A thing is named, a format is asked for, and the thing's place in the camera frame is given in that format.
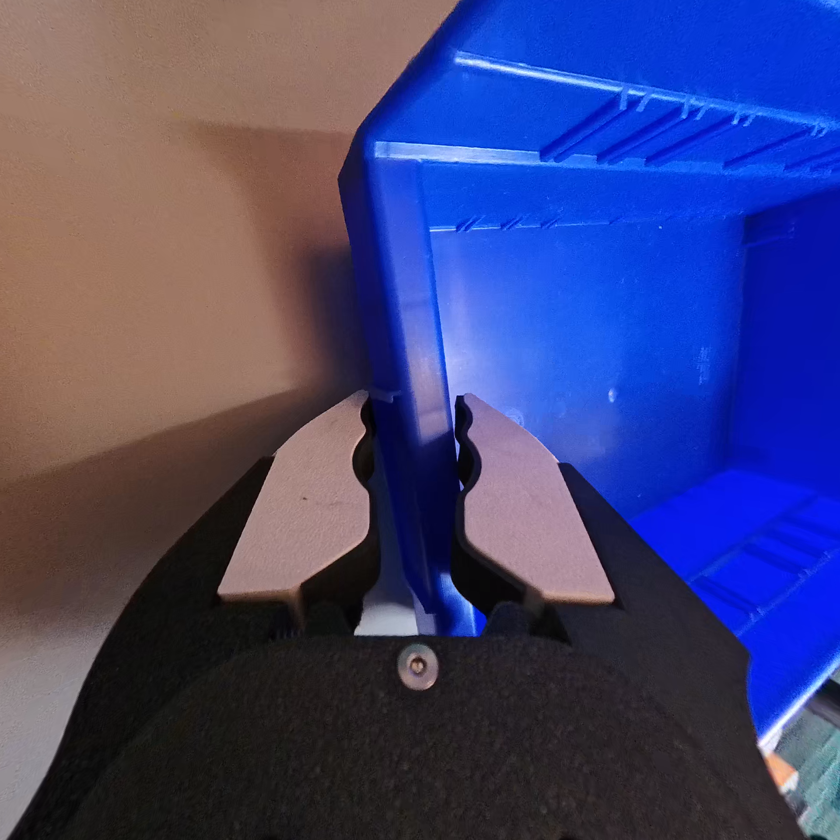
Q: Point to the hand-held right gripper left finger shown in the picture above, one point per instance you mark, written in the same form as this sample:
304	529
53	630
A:
308	525

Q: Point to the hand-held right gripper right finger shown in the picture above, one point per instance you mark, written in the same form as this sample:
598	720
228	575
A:
525	531

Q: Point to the blue plastic bin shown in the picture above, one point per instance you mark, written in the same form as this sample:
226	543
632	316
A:
590	328

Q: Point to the grey desk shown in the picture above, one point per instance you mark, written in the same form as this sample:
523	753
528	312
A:
164	262

